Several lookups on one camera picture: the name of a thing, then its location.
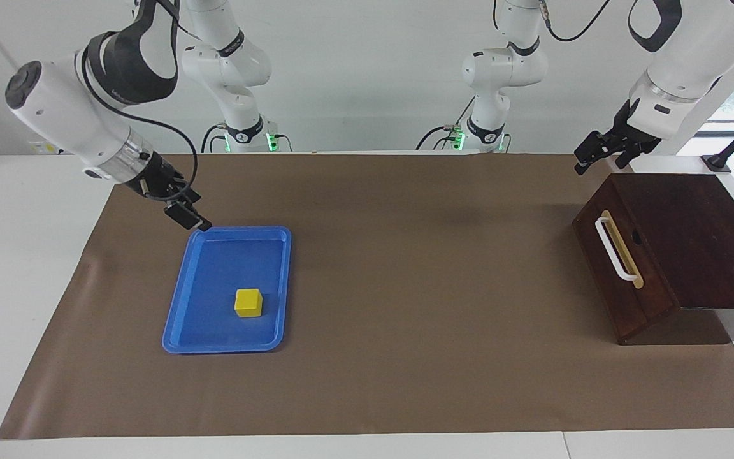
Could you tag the blue plastic tray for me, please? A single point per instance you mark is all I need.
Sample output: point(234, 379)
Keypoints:
point(214, 274)

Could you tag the dark wooden cabinet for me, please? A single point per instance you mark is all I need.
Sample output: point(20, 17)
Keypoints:
point(711, 242)

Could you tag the brown paper mat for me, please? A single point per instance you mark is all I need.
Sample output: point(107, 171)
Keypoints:
point(405, 319)

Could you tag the wooden drawer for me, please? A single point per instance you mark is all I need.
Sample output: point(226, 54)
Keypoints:
point(640, 258)

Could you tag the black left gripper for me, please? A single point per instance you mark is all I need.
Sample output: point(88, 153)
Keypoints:
point(623, 134)

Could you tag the yellow cube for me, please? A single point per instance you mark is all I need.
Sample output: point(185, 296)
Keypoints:
point(247, 305)

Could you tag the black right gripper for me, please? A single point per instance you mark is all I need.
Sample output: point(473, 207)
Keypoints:
point(153, 175)

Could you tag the white wall socket box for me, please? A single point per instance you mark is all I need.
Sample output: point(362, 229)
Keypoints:
point(45, 148)

